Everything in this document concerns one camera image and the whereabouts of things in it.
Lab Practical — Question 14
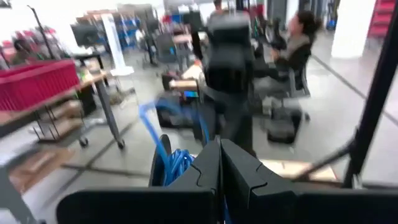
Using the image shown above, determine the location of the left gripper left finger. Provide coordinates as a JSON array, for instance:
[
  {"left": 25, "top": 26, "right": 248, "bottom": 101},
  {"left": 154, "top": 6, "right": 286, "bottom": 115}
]
[{"left": 55, "top": 138, "right": 222, "bottom": 224}]

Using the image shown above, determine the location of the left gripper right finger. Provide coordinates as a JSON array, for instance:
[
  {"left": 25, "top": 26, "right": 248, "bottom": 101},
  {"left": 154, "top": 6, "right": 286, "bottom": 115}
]
[{"left": 220, "top": 138, "right": 398, "bottom": 224}]

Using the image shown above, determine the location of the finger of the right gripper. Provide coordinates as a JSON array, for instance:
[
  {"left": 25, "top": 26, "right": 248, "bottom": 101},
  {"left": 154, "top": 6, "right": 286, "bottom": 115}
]
[
  {"left": 223, "top": 93, "right": 256, "bottom": 156},
  {"left": 190, "top": 90, "right": 218, "bottom": 147}
]

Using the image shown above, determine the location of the thin blue wire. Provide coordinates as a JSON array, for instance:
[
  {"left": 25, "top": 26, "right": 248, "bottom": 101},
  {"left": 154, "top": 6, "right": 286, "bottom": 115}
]
[{"left": 138, "top": 99, "right": 233, "bottom": 224}]

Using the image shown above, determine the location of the person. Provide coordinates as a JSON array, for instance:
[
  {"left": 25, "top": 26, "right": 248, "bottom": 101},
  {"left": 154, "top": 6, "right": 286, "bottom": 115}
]
[
  {"left": 253, "top": 9, "right": 323, "bottom": 94},
  {"left": 211, "top": 0, "right": 225, "bottom": 15}
]

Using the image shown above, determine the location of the grey chair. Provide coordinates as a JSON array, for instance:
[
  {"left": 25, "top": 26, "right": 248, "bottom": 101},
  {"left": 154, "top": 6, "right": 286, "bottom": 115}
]
[{"left": 287, "top": 55, "right": 312, "bottom": 98}]

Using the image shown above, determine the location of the wooden table on casters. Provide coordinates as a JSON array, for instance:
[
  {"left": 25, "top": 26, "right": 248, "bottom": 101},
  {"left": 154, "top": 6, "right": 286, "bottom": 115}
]
[{"left": 0, "top": 60, "right": 127, "bottom": 150}]

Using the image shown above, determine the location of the white pole base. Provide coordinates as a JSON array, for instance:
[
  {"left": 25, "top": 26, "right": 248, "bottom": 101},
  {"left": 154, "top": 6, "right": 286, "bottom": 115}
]
[{"left": 101, "top": 14, "right": 135, "bottom": 77}]

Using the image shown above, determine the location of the white square column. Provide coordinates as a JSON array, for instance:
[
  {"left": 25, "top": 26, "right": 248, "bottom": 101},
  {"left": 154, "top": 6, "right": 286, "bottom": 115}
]
[{"left": 330, "top": 0, "right": 377, "bottom": 59}]

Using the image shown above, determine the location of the black computer monitor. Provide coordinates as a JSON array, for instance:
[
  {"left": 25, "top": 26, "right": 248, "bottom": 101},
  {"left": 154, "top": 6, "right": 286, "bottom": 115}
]
[{"left": 70, "top": 24, "right": 101, "bottom": 47}]

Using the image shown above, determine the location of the large red storage bin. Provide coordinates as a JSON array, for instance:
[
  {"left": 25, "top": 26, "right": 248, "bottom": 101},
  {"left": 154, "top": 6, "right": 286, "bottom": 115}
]
[{"left": 0, "top": 59, "right": 81, "bottom": 112}]

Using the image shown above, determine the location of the red shelving unit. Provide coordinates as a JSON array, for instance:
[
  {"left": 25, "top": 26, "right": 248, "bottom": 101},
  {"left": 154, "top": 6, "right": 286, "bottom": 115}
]
[{"left": 366, "top": 0, "right": 398, "bottom": 40}]

